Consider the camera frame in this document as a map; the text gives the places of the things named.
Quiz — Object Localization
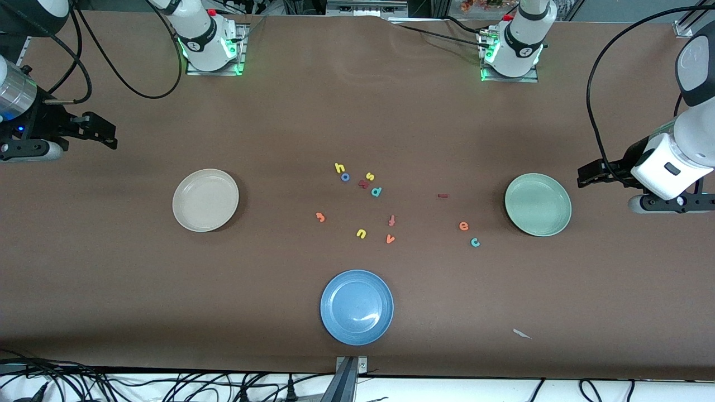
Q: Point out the green plate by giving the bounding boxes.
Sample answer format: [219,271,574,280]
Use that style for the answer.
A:
[504,173,573,237]

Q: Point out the beige plate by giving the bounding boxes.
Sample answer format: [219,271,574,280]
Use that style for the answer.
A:
[172,169,240,232]

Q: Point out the brown table cover sheet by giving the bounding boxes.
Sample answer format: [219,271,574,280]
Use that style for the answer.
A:
[0,10,715,381]

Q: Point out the blue plate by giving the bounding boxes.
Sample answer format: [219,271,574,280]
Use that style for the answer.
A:
[320,270,394,346]

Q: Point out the grey power strip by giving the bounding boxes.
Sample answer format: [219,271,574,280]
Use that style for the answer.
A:
[327,0,408,16]

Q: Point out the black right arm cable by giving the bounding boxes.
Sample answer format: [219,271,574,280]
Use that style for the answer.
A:
[42,0,185,107]

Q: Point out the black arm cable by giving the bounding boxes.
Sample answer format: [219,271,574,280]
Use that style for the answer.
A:
[42,0,185,107]
[585,4,715,188]

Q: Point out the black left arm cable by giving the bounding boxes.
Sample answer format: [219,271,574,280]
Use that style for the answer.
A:
[585,4,715,188]

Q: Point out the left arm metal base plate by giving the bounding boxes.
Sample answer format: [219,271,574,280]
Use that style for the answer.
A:
[480,31,540,83]

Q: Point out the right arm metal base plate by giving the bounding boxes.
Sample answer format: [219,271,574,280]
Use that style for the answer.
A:
[186,22,246,76]

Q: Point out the black base cable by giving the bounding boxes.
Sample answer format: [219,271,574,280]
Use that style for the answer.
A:
[388,17,492,48]

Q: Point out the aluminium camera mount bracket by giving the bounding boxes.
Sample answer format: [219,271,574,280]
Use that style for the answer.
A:
[334,356,369,402]

